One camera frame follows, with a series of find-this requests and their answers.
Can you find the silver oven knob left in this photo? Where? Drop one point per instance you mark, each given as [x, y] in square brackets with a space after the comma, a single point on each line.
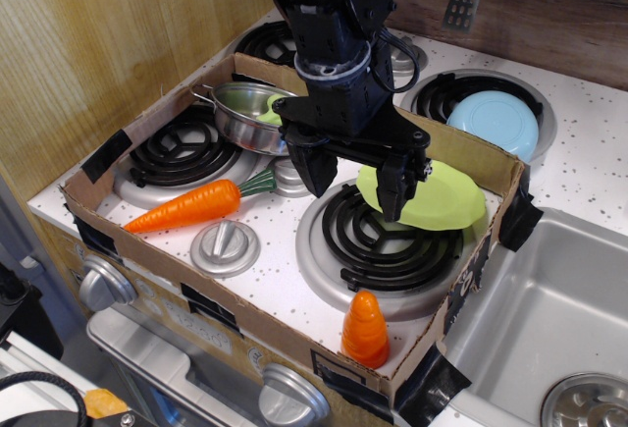
[104, 285]

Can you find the silver sink drain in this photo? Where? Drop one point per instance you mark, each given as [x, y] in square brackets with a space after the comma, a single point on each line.
[586, 399]

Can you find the small silver metal pan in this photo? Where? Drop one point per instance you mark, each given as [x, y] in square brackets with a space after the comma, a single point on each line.
[237, 104]

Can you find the orange toy carrot with stem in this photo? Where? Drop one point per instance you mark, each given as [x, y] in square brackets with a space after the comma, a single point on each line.
[212, 201]

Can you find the orange toy carrot cone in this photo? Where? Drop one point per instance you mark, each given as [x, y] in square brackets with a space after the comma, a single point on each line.
[364, 336]

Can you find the silver stovetop knob front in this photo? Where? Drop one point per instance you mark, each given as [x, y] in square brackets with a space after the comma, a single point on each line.
[225, 250]

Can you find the black burner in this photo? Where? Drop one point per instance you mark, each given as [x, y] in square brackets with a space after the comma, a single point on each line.
[343, 246]
[185, 154]
[272, 42]
[436, 96]

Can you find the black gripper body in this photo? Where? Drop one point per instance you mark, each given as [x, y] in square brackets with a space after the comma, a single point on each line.
[355, 118]

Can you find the rear right black burner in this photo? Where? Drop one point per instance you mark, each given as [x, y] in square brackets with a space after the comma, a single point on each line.
[436, 96]

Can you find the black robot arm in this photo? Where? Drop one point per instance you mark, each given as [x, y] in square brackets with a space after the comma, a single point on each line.
[343, 55]

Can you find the silver stovetop knob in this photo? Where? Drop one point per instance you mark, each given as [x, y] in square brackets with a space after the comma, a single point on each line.
[288, 182]
[402, 64]
[225, 250]

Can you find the grey metal sink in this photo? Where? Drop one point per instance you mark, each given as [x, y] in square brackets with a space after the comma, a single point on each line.
[554, 308]

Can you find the front right black burner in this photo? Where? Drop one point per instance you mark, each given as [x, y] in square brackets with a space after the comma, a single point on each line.
[343, 246]

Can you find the lime green plastic plate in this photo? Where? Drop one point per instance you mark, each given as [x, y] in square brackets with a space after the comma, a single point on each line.
[448, 200]

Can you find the silver stovetop knob middle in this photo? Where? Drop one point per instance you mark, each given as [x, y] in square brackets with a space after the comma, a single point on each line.
[288, 182]

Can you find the green toy broccoli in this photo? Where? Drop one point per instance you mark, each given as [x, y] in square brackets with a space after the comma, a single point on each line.
[270, 116]

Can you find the hanging metal slotted spatula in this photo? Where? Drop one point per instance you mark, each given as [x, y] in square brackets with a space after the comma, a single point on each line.
[460, 15]

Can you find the brown cardboard fence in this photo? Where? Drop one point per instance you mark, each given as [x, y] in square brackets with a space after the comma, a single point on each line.
[269, 313]

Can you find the silver oven knob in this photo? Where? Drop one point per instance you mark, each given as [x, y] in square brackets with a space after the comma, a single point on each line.
[104, 285]
[288, 399]

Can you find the front left black burner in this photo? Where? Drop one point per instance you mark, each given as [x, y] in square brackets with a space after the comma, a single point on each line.
[185, 154]

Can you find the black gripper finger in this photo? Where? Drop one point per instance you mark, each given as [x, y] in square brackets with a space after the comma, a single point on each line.
[316, 166]
[397, 181]

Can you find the oven door with handle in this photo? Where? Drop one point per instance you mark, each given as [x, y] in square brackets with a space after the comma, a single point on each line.
[180, 384]

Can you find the silver stovetop knob rear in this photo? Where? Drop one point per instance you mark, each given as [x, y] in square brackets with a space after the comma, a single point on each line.
[402, 64]

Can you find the orange sponge piece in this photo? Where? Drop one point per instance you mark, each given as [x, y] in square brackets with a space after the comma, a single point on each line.
[101, 403]

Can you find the silver oven knob right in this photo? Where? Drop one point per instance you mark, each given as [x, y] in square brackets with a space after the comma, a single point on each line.
[288, 399]

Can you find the light blue plastic plate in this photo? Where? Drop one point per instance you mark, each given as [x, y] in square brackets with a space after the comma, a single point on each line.
[499, 118]

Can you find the rear left black burner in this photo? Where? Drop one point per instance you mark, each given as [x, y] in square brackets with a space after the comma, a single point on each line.
[272, 42]

